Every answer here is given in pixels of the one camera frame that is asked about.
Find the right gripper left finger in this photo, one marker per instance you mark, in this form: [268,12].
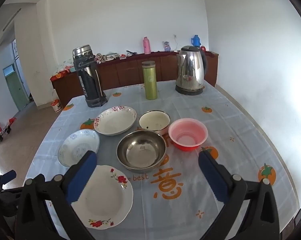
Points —
[78,175]

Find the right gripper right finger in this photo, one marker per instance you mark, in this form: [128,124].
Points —
[216,174]

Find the red flower white plate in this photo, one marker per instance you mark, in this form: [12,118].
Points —
[106,200]

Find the red plastic bowl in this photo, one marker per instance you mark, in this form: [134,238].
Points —
[188,134]

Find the pink flower white plate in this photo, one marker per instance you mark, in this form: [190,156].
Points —
[115,120]

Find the stainless steel bowl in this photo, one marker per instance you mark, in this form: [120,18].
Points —
[141,151]

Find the cream enamel bowl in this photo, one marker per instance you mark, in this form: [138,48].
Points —
[157,121]

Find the blue pattern white plate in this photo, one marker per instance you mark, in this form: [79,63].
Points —
[76,145]

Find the persimmon print tablecloth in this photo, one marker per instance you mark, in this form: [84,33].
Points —
[174,201]

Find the white plastic bucket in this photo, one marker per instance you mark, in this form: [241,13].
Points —
[56,105]

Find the red child tricycle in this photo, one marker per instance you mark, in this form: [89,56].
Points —
[5,130]

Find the brown wooden sideboard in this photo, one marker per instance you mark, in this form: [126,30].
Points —
[113,74]

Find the green door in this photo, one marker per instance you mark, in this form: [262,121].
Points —
[15,87]

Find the stainless electric kettle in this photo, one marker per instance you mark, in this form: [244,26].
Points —
[192,67]

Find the large black thermos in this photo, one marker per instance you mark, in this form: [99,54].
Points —
[87,71]

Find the green thermos bottle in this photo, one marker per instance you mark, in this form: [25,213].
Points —
[150,80]

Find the blue thermos flask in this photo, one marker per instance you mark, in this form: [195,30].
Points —
[196,42]

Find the small decorated jar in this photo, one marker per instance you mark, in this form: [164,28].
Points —
[166,46]

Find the pink thermos flask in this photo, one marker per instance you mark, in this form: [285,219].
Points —
[146,46]

